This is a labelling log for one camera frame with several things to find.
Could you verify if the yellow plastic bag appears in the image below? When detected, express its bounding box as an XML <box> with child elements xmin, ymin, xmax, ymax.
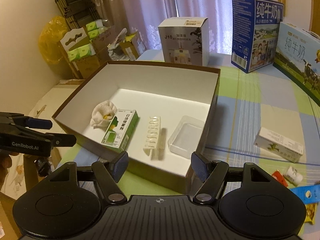
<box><xmin>38</xmin><ymin>16</ymin><xmax>69</xmax><ymax>65</ymax></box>

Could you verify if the black folding ladder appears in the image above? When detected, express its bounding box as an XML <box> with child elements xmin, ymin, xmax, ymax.
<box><xmin>55</xmin><ymin>0</ymin><xmax>99</xmax><ymax>30</ymax></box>

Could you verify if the open cardboard box clutter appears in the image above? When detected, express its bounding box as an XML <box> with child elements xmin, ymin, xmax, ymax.
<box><xmin>107</xmin><ymin>28</ymin><xmax>146</xmax><ymax>61</ymax></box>

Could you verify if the long white ointment box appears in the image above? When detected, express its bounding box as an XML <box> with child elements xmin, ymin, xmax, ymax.
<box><xmin>254</xmin><ymin>127</ymin><xmax>304</xmax><ymax>163</ymax></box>

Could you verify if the clear plastic tray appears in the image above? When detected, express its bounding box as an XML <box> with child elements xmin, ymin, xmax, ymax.
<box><xmin>168</xmin><ymin>115</ymin><xmax>204</xmax><ymax>159</ymax></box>

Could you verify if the red snack packet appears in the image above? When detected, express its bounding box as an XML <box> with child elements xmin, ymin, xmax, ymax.
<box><xmin>272</xmin><ymin>170</ymin><xmax>288</xmax><ymax>187</ymax></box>

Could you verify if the checkered bed sheet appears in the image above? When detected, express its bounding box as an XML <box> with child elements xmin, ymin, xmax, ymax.
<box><xmin>75</xmin><ymin>50</ymin><xmax>319</xmax><ymax>192</ymax></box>

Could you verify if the brown cardboard storage box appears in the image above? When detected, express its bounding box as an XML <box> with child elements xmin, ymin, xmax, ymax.
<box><xmin>53</xmin><ymin>61</ymin><xmax>220</xmax><ymax>194</ymax></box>

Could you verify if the blue white cream tube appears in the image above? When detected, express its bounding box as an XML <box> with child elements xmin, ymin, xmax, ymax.
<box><xmin>290</xmin><ymin>184</ymin><xmax>320</xmax><ymax>205</ymax></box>

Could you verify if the small white pill bottle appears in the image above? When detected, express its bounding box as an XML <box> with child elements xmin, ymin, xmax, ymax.
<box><xmin>283</xmin><ymin>166</ymin><xmax>303</xmax><ymax>186</ymax></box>

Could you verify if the yellow snack pouch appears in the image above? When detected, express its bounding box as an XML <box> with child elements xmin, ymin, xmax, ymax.
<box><xmin>304</xmin><ymin>203</ymin><xmax>318</xmax><ymax>225</ymax></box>

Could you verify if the white rolled cloth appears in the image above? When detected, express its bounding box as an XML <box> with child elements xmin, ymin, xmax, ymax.
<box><xmin>90</xmin><ymin>100</ymin><xmax>117</xmax><ymax>128</ymax></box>

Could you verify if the blue milk carton box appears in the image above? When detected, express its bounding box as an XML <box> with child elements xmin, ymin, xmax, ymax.
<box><xmin>231</xmin><ymin>0</ymin><xmax>284</xmax><ymax>73</ymax></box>

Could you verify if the green white milk box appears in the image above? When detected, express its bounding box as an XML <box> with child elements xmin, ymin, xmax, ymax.
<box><xmin>273</xmin><ymin>22</ymin><xmax>320</xmax><ymax>105</ymax></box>

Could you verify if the white humidifier box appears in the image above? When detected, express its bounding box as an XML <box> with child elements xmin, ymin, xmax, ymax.
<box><xmin>158</xmin><ymin>17</ymin><xmax>209</xmax><ymax>66</ymax></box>

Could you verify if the left hand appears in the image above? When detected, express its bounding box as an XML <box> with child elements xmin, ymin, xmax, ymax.
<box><xmin>0</xmin><ymin>152</ymin><xmax>19</xmax><ymax>188</ymax></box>

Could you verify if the pink lace curtain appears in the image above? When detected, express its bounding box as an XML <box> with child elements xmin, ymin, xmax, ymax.
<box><xmin>92</xmin><ymin>0</ymin><xmax>232</xmax><ymax>54</ymax></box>

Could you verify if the green white medicine box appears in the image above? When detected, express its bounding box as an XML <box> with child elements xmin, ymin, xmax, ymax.
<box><xmin>101</xmin><ymin>109</ymin><xmax>139</xmax><ymax>153</ymax></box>

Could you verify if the beige embroidered cover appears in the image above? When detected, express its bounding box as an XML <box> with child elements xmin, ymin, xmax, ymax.
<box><xmin>1</xmin><ymin>80</ymin><xmax>82</xmax><ymax>200</ymax></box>

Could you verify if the cardboard box with tissues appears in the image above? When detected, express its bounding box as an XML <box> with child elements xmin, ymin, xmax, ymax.
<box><xmin>57</xmin><ymin>19</ymin><xmax>116</xmax><ymax>79</ymax></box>

